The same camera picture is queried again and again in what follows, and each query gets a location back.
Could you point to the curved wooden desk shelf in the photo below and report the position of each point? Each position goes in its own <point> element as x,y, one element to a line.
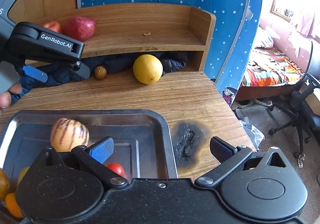
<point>145,27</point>

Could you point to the white pillow on bed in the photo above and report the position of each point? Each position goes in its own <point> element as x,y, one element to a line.
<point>263,39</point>

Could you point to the bed with colourful blanket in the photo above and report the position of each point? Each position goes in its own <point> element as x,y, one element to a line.
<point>275,71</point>

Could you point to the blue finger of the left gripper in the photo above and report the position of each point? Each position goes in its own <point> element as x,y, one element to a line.
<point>35,74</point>

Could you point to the small orange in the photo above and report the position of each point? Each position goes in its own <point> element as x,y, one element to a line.
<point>12,206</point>

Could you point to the small brown kiwi back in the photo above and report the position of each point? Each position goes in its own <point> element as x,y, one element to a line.
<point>100,72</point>

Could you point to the red cherry tomato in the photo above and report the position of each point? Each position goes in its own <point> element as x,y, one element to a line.
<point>117,168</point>

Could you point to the metal baking tray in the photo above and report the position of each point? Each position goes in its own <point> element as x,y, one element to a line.
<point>56,189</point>

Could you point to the black office chair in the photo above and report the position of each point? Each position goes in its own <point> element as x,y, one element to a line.
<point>302,116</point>

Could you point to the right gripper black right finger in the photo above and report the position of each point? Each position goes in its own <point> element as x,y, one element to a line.
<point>232,159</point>

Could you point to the large yellow lemon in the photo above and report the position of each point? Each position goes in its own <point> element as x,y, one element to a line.
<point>147,69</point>

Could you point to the striped pepino melon back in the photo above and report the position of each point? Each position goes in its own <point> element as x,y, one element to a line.
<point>67,134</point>

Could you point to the dark blue puffer jacket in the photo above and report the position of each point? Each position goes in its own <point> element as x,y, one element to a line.
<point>171,61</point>

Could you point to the red apple rightmost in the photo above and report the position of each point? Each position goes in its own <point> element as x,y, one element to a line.
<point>80,28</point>

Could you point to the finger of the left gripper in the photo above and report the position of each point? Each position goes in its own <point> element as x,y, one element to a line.
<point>79,71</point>

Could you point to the brownish yellow pear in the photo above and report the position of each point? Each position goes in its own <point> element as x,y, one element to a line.
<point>4,185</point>

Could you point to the person's left hand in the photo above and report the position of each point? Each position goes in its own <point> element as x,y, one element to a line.
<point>5,98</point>

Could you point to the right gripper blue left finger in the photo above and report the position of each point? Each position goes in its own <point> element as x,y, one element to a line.
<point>92,158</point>

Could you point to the yellow green pear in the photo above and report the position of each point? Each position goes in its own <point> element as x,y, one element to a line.
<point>22,174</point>

